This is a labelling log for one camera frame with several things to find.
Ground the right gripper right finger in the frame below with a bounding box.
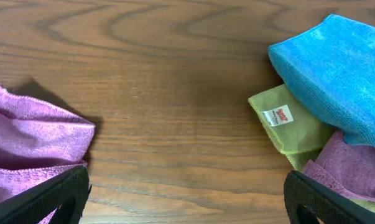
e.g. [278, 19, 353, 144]
[284, 170, 375, 224]

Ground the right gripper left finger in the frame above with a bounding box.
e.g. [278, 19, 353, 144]
[0, 166, 91, 224]

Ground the purple microfiber cloth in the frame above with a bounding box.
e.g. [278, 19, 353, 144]
[0, 84, 96, 224]

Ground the green cloth with label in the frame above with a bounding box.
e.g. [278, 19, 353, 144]
[248, 85, 375, 213]

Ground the blue microfiber cloth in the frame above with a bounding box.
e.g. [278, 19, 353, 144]
[268, 14, 375, 147]

